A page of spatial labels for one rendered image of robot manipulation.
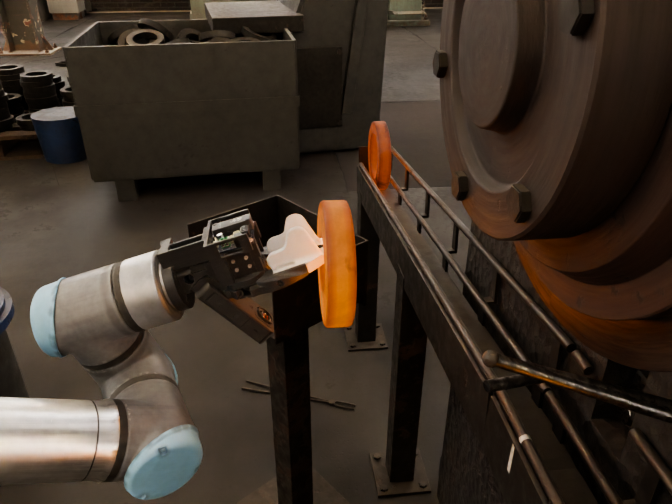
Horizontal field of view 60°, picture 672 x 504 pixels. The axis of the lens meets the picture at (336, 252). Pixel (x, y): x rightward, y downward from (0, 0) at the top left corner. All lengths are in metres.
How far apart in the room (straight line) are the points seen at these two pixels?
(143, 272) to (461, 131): 0.39
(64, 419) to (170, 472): 0.13
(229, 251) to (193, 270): 0.05
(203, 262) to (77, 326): 0.16
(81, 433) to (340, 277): 0.32
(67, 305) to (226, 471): 0.92
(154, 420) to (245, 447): 0.92
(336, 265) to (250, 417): 1.09
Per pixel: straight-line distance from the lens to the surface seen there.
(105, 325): 0.73
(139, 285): 0.70
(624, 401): 0.48
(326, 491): 1.50
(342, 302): 0.66
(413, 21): 8.73
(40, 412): 0.68
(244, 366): 1.85
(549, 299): 0.57
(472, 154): 0.51
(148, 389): 0.75
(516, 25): 0.40
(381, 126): 1.57
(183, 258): 0.70
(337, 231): 0.65
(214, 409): 1.73
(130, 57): 2.85
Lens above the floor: 1.19
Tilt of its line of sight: 29 degrees down
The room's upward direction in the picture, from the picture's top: straight up
